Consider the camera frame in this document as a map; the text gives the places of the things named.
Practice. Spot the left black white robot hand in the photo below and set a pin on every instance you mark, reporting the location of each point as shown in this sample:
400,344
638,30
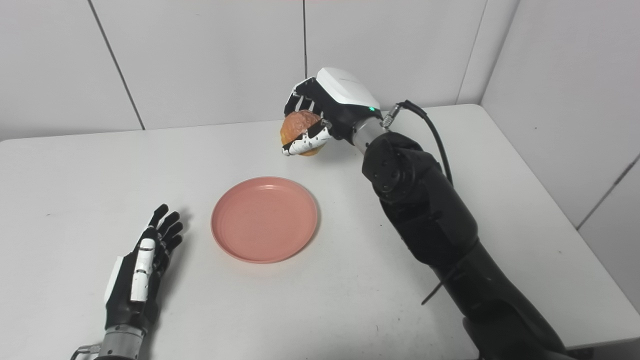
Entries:
132,280

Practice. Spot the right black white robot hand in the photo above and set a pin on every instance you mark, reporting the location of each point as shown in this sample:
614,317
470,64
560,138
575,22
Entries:
345,95

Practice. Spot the golden cream puff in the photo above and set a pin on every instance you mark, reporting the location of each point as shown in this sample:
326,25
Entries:
297,126

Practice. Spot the pink round plate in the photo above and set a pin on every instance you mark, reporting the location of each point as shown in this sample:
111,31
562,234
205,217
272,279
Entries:
264,220

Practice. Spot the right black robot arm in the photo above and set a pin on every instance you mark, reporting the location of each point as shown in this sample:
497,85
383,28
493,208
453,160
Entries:
430,210

